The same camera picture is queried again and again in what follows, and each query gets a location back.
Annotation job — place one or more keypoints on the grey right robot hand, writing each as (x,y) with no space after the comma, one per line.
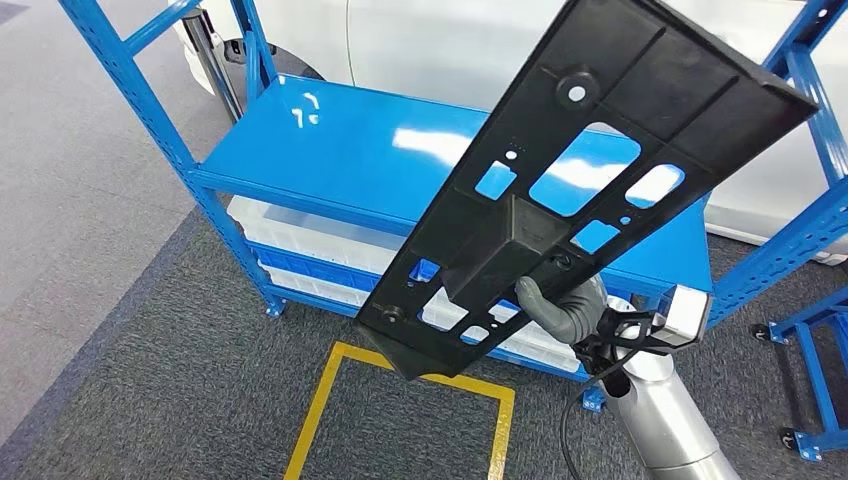
(576,318)

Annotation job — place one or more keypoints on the black plastic panel part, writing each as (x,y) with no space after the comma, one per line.
(696,79)

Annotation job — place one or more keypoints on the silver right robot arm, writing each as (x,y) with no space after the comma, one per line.
(662,411)

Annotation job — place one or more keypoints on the blue metal shelf rack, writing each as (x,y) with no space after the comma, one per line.
(331,152)

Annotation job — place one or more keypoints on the white car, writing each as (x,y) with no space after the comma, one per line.
(411,40)

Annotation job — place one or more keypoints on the black car wheel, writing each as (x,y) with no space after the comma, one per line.
(291,66)

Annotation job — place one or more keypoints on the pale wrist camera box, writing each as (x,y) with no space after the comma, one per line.
(689,318)

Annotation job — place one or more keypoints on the blue wheeled metal frame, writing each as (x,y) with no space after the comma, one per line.
(811,351)

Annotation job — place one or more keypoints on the grey metal post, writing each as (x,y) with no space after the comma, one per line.
(212,60)

